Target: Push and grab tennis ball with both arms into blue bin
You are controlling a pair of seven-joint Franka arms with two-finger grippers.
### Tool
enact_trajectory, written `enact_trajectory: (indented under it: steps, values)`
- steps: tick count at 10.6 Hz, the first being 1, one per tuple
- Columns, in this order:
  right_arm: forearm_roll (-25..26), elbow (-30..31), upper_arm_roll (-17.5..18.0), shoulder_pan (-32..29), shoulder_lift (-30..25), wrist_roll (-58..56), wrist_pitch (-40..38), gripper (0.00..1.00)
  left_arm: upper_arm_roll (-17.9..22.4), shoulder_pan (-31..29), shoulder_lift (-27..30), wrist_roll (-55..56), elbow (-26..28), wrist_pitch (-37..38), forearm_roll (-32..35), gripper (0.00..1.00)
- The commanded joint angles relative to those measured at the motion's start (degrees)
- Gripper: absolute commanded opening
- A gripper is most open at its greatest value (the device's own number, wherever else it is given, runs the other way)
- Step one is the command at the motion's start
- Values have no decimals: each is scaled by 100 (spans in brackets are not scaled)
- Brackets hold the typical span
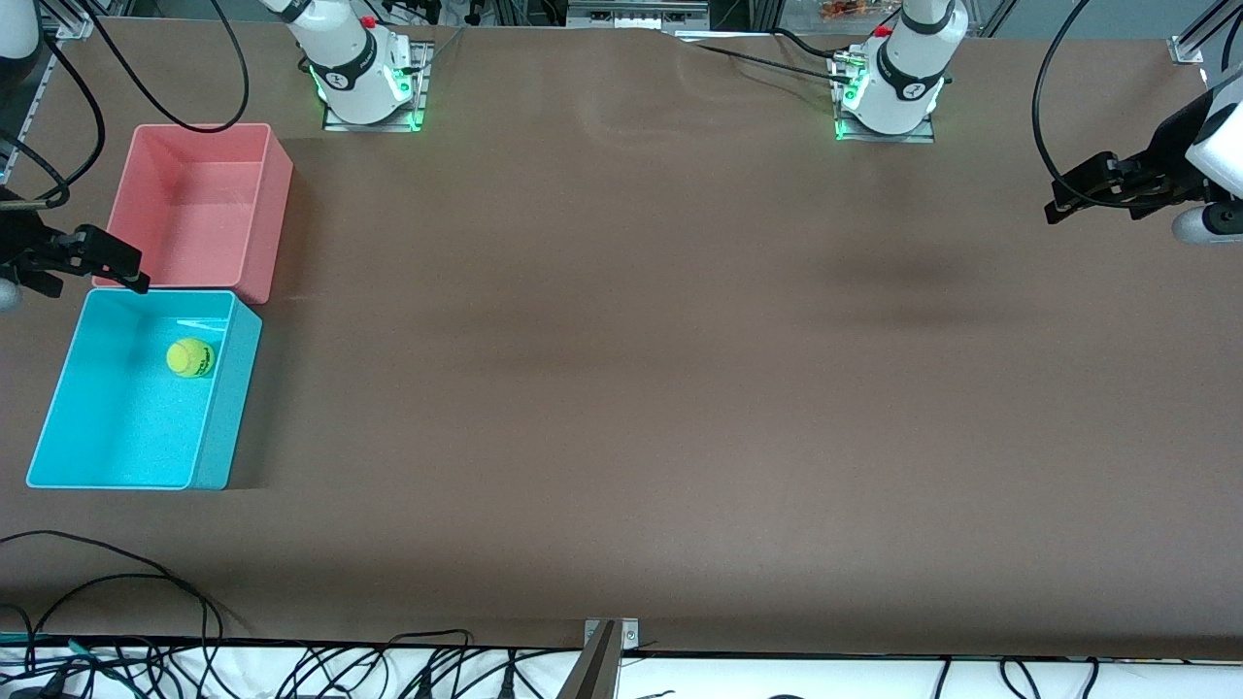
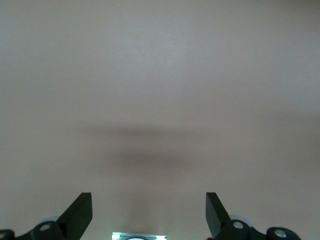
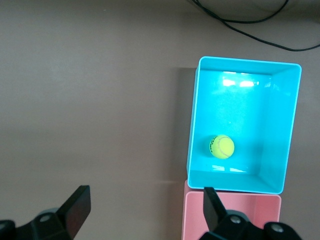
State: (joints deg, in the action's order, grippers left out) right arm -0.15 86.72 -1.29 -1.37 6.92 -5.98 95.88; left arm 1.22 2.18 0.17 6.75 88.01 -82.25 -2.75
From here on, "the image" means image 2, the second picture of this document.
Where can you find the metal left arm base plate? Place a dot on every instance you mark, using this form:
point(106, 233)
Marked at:
point(117, 235)

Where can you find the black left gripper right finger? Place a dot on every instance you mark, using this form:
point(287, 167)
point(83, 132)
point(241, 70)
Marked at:
point(215, 215)

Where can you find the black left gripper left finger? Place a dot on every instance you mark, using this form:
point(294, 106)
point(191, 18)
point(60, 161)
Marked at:
point(75, 217)

